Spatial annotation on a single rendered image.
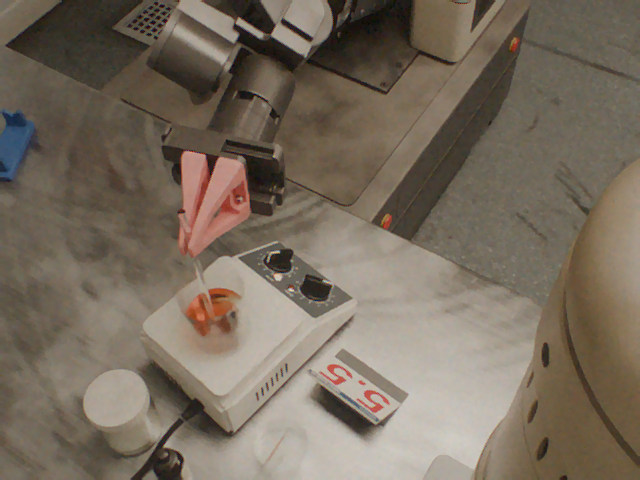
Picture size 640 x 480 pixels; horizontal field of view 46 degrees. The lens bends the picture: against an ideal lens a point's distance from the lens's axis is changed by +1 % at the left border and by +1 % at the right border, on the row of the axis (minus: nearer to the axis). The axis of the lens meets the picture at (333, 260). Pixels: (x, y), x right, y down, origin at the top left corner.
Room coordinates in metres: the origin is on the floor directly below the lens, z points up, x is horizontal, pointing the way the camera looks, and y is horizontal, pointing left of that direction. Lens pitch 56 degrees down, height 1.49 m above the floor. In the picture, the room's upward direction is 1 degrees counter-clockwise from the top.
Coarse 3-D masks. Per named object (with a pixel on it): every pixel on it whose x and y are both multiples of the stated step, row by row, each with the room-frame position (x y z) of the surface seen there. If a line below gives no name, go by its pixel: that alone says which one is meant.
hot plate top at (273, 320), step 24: (240, 264) 0.44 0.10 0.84; (264, 288) 0.41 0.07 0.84; (168, 312) 0.38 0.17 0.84; (264, 312) 0.38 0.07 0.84; (288, 312) 0.38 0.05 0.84; (168, 336) 0.36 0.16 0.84; (264, 336) 0.35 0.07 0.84; (288, 336) 0.35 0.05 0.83; (192, 360) 0.33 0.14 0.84; (216, 360) 0.33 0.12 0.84; (240, 360) 0.33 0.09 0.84; (264, 360) 0.33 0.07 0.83; (216, 384) 0.30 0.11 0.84; (240, 384) 0.31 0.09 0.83
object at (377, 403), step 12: (324, 372) 0.34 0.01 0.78; (336, 372) 0.35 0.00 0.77; (348, 372) 0.35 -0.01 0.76; (336, 384) 0.33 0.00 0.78; (348, 384) 0.33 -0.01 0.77; (360, 384) 0.33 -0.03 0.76; (360, 396) 0.31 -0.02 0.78; (372, 396) 0.32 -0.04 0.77; (384, 396) 0.32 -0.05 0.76; (372, 408) 0.30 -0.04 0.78; (384, 408) 0.30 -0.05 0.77
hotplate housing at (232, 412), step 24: (336, 312) 0.41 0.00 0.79; (144, 336) 0.37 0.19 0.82; (312, 336) 0.37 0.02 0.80; (168, 360) 0.34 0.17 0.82; (288, 360) 0.35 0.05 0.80; (192, 384) 0.31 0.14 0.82; (264, 384) 0.32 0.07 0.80; (192, 408) 0.30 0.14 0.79; (216, 408) 0.29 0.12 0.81; (240, 408) 0.30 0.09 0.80
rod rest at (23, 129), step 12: (12, 120) 0.72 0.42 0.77; (24, 120) 0.72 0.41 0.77; (12, 132) 0.71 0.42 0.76; (24, 132) 0.71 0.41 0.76; (0, 144) 0.69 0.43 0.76; (12, 144) 0.69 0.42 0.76; (24, 144) 0.69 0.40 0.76; (0, 156) 0.64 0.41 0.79; (12, 156) 0.67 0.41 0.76; (0, 168) 0.64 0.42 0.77; (12, 168) 0.65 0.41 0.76; (0, 180) 0.63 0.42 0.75
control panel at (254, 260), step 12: (252, 252) 0.48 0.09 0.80; (264, 252) 0.48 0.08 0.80; (252, 264) 0.46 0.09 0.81; (264, 264) 0.46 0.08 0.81; (300, 264) 0.47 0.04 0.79; (264, 276) 0.44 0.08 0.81; (288, 276) 0.45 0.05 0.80; (300, 276) 0.45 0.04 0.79; (324, 276) 0.46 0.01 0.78; (276, 288) 0.42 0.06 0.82; (300, 288) 0.43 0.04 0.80; (336, 288) 0.44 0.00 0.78; (300, 300) 0.41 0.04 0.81; (312, 300) 0.41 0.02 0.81; (336, 300) 0.42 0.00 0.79; (348, 300) 0.43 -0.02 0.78; (312, 312) 0.39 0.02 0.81; (324, 312) 0.40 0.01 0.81
